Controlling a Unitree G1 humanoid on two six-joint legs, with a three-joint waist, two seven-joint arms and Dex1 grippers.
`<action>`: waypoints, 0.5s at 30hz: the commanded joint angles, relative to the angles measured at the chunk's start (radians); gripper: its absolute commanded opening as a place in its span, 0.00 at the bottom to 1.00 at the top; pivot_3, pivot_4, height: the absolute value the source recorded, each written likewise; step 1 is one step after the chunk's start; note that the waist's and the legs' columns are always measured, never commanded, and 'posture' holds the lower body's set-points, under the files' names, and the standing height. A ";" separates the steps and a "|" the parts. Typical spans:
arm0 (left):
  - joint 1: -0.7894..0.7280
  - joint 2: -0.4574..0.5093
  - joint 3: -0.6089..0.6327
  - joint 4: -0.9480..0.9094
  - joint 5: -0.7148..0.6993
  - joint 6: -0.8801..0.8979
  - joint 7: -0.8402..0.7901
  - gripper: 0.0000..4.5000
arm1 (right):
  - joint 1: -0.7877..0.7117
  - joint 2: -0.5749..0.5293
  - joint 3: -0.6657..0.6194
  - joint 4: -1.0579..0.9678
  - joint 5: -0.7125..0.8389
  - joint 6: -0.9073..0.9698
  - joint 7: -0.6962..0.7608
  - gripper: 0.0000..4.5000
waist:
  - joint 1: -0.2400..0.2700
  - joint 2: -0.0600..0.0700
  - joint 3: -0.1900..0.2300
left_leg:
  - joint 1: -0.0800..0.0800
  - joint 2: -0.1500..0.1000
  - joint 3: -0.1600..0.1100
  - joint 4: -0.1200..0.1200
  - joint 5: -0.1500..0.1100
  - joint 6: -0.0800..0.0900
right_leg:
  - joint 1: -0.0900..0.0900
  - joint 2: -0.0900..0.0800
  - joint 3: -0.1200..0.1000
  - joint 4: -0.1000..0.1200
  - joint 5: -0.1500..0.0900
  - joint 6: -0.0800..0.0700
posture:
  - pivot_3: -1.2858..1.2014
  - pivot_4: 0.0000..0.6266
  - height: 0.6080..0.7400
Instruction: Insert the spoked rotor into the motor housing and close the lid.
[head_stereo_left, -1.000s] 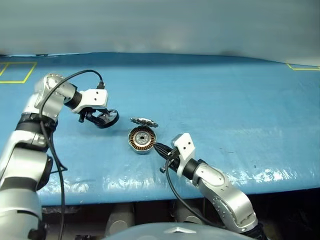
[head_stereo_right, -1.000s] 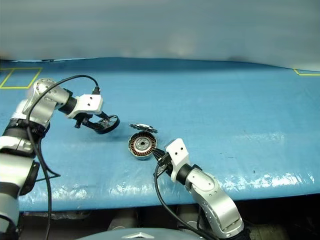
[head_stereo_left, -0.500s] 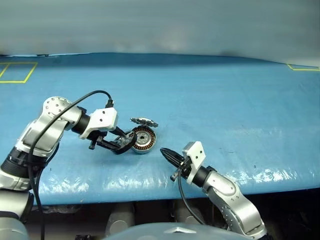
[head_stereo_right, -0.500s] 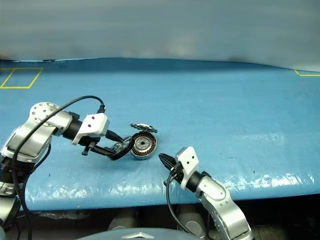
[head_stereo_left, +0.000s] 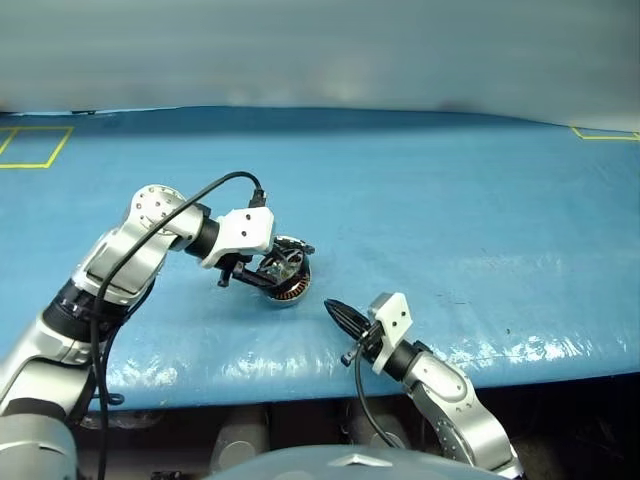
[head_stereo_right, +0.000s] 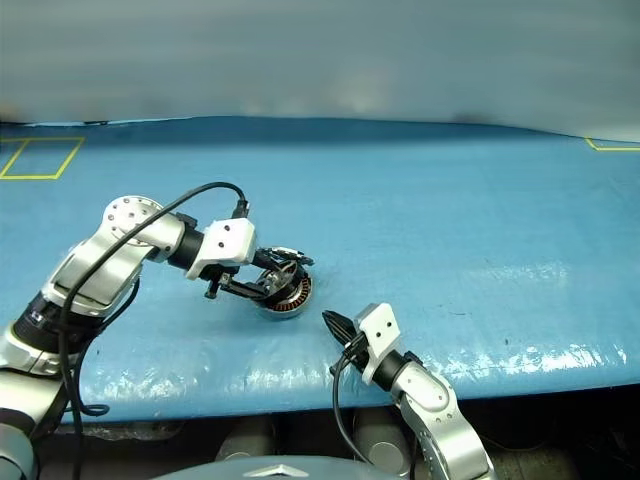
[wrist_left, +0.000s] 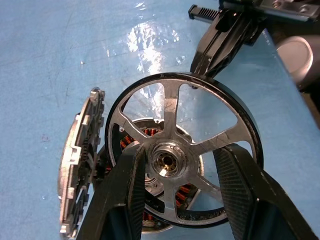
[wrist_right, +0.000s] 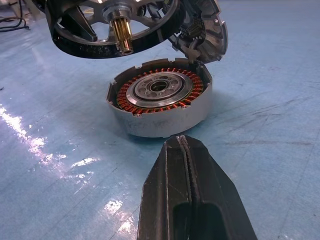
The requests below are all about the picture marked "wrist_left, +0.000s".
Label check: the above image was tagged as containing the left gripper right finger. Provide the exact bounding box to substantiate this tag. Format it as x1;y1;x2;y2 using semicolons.
212;143;320;240

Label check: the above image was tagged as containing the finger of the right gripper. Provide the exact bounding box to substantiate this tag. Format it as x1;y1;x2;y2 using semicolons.
189;23;226;76
203;13;266;78

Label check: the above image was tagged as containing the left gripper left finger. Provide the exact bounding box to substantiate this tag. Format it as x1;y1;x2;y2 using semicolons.
76;143;148;240

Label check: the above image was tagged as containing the silver spoked rotor ring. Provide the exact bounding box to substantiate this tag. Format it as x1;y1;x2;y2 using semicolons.
104;72;265;228

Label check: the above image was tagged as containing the motor cover with circuit board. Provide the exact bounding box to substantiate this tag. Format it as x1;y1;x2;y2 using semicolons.
56;86;106;239

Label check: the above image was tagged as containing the silver motor stator housing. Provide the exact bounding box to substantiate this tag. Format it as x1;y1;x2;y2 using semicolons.
94;117;205;235

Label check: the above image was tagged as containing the grey rounded housing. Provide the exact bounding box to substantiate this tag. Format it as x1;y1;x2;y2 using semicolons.
274;34;315;86

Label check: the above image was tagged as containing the blue plastic table cover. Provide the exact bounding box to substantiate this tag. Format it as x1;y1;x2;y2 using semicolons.
0;0;320;240

